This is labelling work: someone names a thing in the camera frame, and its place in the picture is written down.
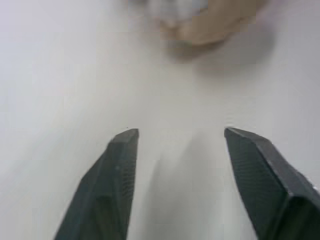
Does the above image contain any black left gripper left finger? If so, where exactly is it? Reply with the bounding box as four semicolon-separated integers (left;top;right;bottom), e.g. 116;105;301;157
53;128;140;240

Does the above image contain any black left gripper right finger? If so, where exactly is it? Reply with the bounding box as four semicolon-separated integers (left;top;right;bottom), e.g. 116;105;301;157
223;127;320;240

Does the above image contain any person's bare hand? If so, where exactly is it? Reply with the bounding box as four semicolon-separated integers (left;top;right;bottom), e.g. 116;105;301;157
159;0;270;46

